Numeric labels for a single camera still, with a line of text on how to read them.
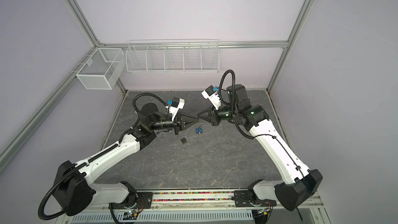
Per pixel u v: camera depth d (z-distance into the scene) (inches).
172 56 39.2
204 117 25.2
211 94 22.6
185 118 24.6
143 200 29.0
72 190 15.6
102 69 39.2
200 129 38.6
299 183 14.9
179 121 23.3
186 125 24.8
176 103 22.8
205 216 62.1
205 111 24.2
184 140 36.9
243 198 29.0
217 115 22.8
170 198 29.7
